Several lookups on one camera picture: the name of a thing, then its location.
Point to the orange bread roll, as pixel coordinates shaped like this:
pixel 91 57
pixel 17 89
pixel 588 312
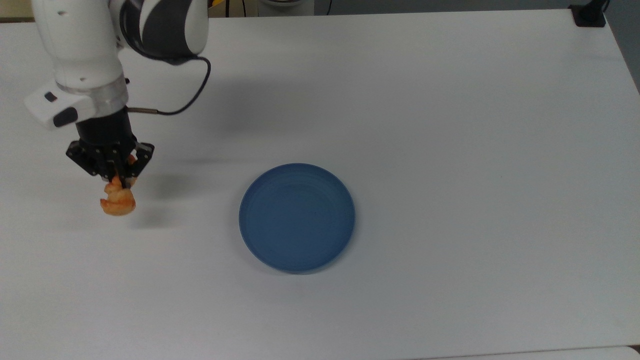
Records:
pixel 119 202

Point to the blue round plate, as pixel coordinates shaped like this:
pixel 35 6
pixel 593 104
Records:
pixel 297 220

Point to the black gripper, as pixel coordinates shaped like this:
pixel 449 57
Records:
pixel 102 135

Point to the white table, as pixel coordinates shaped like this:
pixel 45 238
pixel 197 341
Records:
pixel 550 354

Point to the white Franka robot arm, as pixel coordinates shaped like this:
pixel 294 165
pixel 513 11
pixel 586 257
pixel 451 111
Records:
pixel 80 45

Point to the yellow object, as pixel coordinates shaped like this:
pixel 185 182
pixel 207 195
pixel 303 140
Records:
pixel 217 3

